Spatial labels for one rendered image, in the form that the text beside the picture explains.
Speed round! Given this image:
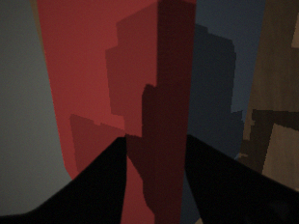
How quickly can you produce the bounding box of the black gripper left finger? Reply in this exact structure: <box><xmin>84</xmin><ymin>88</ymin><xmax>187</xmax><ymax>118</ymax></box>
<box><xmin>0</xmin><ymin>137</ymin><xmax>127</xmax><ymax>224</ymax></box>

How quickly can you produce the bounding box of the grey open box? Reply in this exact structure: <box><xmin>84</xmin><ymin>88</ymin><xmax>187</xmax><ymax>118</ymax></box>
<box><xmin>180</xmin><ymin>0</ymin><xmax>266</xmax><ymax>224</ymax></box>

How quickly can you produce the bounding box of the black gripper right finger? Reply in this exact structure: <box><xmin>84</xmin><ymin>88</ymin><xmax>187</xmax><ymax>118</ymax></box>
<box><xmin>184</xmin><ymin>134</ymin><xmax>299</xmax><ymax>224</ymax></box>

